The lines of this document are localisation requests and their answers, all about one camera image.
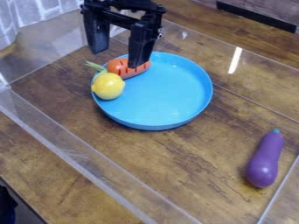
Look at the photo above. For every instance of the purple toy eggplant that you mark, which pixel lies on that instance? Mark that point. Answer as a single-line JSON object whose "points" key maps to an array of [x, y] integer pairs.
{"points": [[262, 166]]}

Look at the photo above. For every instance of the orange toy carrot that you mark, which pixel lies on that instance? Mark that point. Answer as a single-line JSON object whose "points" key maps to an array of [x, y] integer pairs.
{"points": [[118, 66]]}

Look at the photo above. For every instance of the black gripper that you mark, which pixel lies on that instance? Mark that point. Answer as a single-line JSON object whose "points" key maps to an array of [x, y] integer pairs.
{"points": [[102, 12]]}

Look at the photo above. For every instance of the white grid curtain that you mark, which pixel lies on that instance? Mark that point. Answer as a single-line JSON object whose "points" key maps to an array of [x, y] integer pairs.
{"points": [[19, 13]]}

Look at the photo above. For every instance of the yellow toy lemon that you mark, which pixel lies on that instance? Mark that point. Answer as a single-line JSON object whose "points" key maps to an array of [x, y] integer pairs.
{"points": [[108, 86]]}

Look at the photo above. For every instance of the blue round tray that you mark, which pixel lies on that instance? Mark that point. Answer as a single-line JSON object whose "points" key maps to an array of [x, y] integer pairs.
{"points": [[165, 97]]}

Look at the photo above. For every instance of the clear acrylic enclosure wall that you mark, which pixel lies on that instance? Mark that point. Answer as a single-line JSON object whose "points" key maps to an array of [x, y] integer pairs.
{"points": [[88, 171]]}

